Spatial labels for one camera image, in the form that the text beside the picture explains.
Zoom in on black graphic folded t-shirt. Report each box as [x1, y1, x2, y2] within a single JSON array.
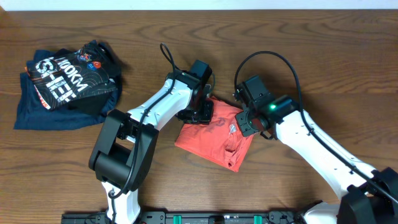
[[26, 40, 121, 111]]

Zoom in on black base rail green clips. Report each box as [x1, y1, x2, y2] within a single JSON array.
[[61, 211, 305, 224]]

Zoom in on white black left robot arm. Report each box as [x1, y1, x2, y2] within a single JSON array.
[[88, 60, 213, 223]]

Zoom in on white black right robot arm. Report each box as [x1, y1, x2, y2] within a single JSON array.
[[234, 76, 397, 223]]

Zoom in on navy blue folded garment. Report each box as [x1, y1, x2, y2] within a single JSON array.
[[14, 49, 121, 131]]

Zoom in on orange printed t-shirt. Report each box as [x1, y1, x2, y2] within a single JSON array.
[[175, 97, 254, 172]]

